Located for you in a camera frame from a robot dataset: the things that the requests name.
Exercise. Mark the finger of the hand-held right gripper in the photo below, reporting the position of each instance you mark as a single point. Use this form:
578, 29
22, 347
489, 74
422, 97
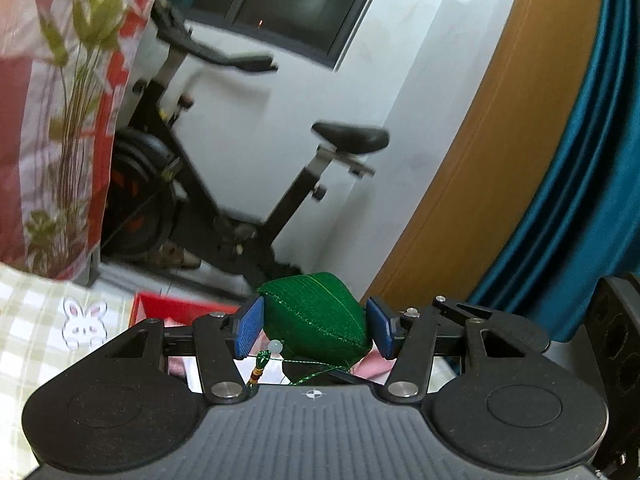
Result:
465, 309

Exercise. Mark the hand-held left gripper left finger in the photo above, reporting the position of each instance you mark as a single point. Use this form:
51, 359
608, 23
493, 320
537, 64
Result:
249, 327

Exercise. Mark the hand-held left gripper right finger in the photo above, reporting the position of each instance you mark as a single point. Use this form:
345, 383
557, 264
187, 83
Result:
381, 327

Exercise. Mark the pink knitted cloth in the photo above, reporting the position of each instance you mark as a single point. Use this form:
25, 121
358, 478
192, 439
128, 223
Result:
372, 367

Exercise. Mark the green knitted tassel sachet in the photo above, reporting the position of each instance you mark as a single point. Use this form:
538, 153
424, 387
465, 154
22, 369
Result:
315, 315

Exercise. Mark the red cardboard box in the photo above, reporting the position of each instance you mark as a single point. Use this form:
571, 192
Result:
180, 307

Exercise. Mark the black exercise bike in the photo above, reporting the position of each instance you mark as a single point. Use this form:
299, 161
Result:
200, 180

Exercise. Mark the wooden door panel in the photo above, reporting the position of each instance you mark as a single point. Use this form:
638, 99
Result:
490, 135

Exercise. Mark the teal curtain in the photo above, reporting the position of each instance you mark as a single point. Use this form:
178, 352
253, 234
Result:
590, 160

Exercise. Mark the checked bunny tablecloth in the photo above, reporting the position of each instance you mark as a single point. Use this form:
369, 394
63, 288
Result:
40, 320

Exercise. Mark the red printed backdrop cloth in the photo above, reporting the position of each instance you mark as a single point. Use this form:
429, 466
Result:
35, 135

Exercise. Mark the dark framed window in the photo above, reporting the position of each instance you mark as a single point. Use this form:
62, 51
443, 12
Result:
295, 5

